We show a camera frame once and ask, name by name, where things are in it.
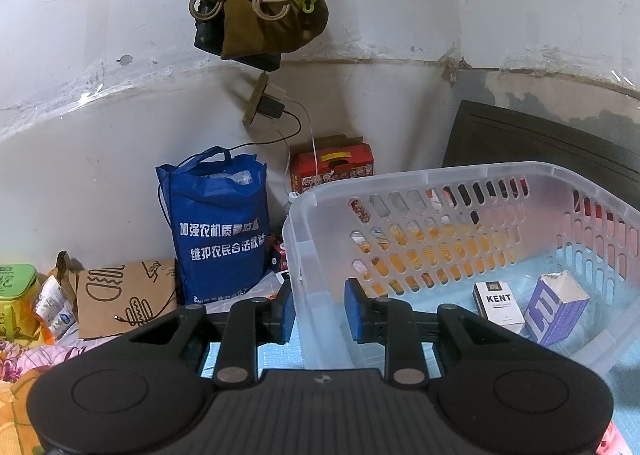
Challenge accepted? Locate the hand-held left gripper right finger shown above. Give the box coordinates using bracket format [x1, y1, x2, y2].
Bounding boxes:
[344, 278, 509, 386]

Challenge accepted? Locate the green lidded container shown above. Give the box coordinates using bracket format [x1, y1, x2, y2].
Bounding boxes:
[0, 263, 41, 344]

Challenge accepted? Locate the small red box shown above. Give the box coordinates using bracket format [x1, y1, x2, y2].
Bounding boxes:
[270, 235, 291, 272]

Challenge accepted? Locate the purple paper carton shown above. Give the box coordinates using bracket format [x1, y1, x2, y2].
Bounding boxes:
[520, 271, 591, 347]

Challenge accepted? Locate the brown paper bag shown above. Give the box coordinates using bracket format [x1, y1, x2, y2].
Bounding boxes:
[55, 251, 181, 340]

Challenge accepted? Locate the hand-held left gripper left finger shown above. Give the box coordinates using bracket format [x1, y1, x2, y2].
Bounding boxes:
[131, 279, 297, 386]

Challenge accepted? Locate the white cigarette box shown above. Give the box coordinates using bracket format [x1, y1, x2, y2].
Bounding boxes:
[472, 281, 526, 335]

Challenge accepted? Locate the light blue mat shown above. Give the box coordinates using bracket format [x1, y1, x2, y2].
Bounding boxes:
[200, 255, 640, 438]

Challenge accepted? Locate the blue tote bag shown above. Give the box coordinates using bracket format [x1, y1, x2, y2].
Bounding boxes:
[156, 147, 270, 306]

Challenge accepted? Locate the red printed cardboard box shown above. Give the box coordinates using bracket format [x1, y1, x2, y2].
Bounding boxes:
[290, 135, 376, 196]

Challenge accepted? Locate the translucent plastic basket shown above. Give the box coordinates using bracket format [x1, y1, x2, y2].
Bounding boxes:
[282, 161, 640, 377]

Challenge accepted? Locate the white cable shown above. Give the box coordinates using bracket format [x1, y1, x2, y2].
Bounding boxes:
[278, 94, 321, 202]

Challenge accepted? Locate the floral blanket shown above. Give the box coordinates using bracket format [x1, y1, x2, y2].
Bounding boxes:
[0, 335, 123, 455]

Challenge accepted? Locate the white snack packet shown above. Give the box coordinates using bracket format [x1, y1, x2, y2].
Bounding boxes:
[47, 310, 79, 341]
[34, 276, 69, 322]

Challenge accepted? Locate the olive hanging bag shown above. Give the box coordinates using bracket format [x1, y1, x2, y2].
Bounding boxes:
[194, 0, 331, 72]

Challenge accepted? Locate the wooden wall socket board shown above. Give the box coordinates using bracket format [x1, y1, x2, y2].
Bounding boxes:
[242, 74, 271, 126]

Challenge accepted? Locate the black charger plug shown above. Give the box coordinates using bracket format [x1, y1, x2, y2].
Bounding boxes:
[259, 96, 286, 121]

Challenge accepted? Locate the dark wooden panel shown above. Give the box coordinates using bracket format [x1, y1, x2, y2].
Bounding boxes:
[442, 100, 640, 214]

